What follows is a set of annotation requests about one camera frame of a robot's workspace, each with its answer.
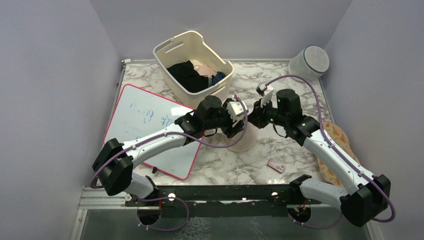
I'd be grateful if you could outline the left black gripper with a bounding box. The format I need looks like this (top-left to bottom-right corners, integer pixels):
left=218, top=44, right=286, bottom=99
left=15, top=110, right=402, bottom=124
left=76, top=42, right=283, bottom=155
left=203, top=100, right=244, bottom=137

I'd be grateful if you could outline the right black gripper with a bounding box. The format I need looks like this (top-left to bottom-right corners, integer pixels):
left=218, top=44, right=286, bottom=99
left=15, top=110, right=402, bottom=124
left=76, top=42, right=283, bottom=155
left=245, top=97, right=289, bottom=130

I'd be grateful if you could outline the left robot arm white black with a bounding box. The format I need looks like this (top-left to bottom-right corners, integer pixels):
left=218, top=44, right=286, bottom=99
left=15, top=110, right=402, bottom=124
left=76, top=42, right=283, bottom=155
left=89, top=95, right=249, bottom=206

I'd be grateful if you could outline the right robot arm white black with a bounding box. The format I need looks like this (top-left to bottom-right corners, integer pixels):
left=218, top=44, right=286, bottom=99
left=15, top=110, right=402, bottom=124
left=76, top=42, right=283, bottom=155
left=248, top=87, right=391, bottom=227

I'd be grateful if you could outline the cream plastic laundry basket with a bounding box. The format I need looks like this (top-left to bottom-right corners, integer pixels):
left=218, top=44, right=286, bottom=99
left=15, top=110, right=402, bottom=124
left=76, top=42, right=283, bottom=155
left=153, top=30, right=235, bottom=108

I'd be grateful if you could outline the small red white card box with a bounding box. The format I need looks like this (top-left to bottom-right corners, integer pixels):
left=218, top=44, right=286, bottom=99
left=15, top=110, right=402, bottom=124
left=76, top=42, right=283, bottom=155
left=267, top=158, right=285, bottom=174

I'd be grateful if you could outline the blue garment in basket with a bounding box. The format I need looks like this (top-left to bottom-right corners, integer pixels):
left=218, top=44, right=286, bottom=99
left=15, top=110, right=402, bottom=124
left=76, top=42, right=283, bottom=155
left=211, top=71, right=227, bottom=86

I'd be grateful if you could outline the pink garment in basket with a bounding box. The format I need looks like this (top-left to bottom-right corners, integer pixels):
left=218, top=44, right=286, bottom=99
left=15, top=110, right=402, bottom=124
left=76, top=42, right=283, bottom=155
left=193, top=64, right=217, bottom=78

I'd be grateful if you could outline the black garment in basket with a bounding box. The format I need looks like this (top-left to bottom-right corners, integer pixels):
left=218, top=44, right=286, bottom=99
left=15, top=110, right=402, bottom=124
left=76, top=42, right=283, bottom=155
left=167, top=60, right=212, bottom=93

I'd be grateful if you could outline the carrot pattern round cushion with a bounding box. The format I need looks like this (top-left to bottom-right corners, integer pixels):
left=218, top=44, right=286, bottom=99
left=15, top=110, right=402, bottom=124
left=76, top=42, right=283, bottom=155
left=315, top=121, right=360, bottom=187

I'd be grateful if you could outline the red framed whiteboard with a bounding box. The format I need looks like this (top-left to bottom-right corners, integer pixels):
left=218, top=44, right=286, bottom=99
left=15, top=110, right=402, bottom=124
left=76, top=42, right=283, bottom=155
left=103, top=84, right=201, bottom=180

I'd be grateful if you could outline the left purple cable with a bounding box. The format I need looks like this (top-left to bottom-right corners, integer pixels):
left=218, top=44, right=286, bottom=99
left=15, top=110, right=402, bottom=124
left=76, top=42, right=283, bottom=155
left=90, top=96, right=249, bottom=232

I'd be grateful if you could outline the purple cable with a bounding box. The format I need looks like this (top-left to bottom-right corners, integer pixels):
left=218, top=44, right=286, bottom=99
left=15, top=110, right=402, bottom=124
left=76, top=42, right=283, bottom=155
left=90, top=96, right=249, bottom=232
left=264, top=74, right=397, bottom=230

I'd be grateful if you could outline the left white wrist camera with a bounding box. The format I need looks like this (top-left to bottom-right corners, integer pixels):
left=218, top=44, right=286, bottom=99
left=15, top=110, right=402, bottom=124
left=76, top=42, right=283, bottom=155
left=226, top=97, right=249, bottom=123

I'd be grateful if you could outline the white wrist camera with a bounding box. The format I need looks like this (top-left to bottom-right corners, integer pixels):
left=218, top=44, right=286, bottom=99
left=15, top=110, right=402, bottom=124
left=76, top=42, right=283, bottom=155
left=256, top=83, right=274, bottom=108
left=226, top=97, right=249, bottom=123

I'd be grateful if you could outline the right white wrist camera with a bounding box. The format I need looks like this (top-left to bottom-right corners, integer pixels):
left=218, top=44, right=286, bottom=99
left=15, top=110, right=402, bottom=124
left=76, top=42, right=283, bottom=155
left=256, top=83, right=274, bottom=108

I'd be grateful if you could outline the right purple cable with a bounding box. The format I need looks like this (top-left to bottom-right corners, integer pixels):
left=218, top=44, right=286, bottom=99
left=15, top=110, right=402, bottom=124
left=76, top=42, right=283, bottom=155
left=264, top=74, right=397, bottom=230

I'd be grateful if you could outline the black mounting rail base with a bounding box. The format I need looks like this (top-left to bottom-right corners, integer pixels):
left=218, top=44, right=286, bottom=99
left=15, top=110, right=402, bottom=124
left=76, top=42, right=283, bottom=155
left=124, top=184, right=320, bottom=219

